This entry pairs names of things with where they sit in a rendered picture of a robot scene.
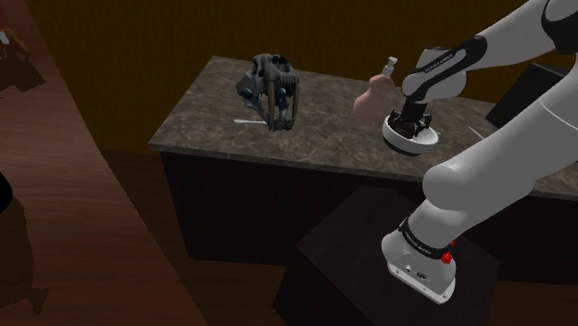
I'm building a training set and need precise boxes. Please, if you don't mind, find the white bowl with black band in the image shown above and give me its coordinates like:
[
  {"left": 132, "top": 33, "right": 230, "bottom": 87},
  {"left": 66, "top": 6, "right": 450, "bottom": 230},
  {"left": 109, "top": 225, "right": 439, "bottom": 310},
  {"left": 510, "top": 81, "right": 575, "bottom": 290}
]
[{"left": 382, "top": 110, "right": 441, "bottom": 157}]

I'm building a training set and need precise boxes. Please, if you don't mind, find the dark cabinet with marble top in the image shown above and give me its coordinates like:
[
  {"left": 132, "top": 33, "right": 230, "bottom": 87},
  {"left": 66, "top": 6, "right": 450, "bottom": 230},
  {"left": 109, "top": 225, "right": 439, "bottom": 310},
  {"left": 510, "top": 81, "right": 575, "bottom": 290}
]
[{"left": 148, "top": 55, "right": 578, "bottom": 287}]

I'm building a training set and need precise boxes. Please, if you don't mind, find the pink pump dispenser bottle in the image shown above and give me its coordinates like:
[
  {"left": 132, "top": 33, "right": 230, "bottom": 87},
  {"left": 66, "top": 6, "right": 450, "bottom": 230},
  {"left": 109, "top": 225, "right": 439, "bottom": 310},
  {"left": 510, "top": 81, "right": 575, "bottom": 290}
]
[{"left": 353, "top": 56, "right": 399, "bottom": 121}]

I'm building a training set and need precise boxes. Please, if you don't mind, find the dark sabre-tooth skull figure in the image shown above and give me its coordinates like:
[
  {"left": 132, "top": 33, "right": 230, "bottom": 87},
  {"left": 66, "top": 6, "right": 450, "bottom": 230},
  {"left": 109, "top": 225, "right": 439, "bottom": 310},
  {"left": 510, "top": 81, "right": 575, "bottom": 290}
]
[{"left": 236, "top": 53, "right": 301, "bottom": 133}]

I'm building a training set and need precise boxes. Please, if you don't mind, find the black box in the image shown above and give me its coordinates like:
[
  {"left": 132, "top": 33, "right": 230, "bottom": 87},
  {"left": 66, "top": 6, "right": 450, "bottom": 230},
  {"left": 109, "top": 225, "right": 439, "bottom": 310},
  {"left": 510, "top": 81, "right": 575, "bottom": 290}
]
[{"left": 484, "top": 62, "right": 572, "bottom": 131}]

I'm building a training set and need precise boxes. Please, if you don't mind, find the dark robot stand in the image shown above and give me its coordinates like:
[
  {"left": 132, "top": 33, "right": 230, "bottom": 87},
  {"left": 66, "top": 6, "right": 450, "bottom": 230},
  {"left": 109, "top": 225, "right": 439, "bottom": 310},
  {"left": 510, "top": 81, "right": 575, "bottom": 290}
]
[{"left": 272, "top": 184, "right": 500, "bottom": 326}]

